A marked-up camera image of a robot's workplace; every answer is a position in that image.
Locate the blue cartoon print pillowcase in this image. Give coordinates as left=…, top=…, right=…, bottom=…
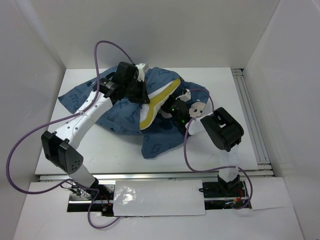
left=58, top=67, right=209, bottom=159

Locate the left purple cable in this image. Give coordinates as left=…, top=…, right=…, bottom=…
left=5, top=40, right=136, bottom=230

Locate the white pillow yellow edge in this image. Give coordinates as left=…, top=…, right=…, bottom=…
left=139, top=77, right=181, bottom=130

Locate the white cover plate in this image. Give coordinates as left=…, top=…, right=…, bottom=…
left=113, top=180, right=206, bottom=217

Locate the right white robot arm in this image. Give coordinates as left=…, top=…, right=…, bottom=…
left=160, top=89, right=244, bottom=196

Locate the aluminium side rail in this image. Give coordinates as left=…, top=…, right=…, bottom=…
left=231, top=68, right=271, bottom=165

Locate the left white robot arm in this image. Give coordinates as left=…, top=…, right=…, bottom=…
left=41, top=62, right=150, bottom=200

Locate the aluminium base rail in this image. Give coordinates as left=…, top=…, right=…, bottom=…
left=39, top=164, right=275, bottom=217

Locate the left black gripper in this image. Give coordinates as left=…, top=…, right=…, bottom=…
left=123, top=77, right=149, bottom=104

